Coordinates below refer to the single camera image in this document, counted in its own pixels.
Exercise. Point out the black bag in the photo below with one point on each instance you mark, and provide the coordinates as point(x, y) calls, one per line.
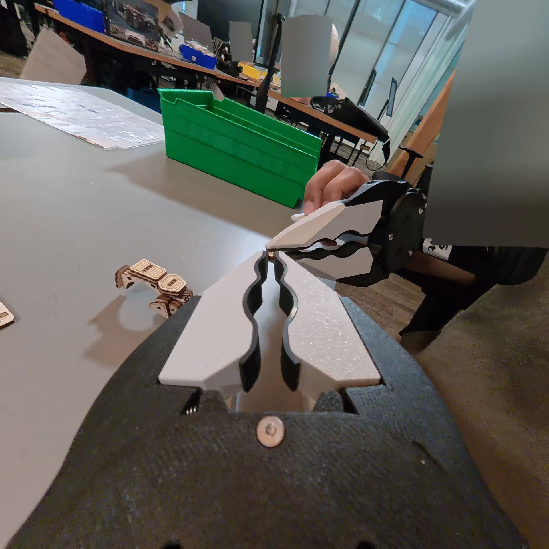
point(356, 118)

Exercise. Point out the person's black pants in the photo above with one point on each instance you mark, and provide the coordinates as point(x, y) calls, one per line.
point(471, 283)

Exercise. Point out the blue crate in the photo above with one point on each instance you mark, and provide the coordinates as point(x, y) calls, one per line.
point(143, 98)

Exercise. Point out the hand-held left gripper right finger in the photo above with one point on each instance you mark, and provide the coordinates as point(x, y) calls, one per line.
point(330, 339)

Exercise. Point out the wooden beam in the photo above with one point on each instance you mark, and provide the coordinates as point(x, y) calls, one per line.
point(429, 124)

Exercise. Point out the grey desk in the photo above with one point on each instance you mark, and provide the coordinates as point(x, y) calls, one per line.
point(85, 214)

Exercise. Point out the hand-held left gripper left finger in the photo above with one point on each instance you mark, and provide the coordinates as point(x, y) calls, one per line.
point(206, 339)

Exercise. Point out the person's right hand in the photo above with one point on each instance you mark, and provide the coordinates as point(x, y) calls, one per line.
point(332, 184)

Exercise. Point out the long wooden workbench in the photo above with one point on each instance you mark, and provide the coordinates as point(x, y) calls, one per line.
point(291, 105)

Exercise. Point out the black tripod stand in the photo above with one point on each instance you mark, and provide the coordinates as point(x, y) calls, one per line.
point(270, 64)

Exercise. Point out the small blue parts bin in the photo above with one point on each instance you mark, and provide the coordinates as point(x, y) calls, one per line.
point(199, 58)

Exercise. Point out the small wooden model piece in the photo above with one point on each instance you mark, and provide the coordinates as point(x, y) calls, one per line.
point(5, 316)

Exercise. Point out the person's brown shirt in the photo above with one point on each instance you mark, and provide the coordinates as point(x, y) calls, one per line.
point(493, 407)

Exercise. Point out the brown cardboard panel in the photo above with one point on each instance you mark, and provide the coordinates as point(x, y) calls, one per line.
point(55, 55)

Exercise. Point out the blue storage bin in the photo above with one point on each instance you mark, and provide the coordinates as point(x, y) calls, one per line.
point(79, 15)

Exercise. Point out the small yellow parts bin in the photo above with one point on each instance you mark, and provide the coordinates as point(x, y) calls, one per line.
point(251, 70)

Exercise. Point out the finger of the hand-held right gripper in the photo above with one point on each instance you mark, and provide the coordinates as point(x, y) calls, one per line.
point(317, 225)
point(349, 264)

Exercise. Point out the printed model kit box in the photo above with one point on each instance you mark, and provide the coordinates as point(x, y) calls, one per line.
point(131, 25)

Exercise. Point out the printed paper sheet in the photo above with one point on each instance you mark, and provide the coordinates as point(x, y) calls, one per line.
point(77, 113)

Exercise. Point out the black office chair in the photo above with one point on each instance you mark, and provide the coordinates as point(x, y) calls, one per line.
point(411, 151)

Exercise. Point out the green plastic bin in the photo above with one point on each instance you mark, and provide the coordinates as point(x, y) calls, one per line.
point(240, 158)

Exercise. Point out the wooden model arm piece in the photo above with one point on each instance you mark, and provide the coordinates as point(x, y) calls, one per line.
point(148, 269)

